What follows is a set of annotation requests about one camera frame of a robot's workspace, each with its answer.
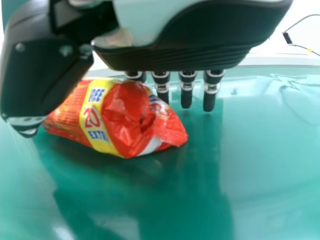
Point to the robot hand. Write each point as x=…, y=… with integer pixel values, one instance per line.
x=187, y=37

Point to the red biscuit packet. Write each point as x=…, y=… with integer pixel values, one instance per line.
x=125, y=120

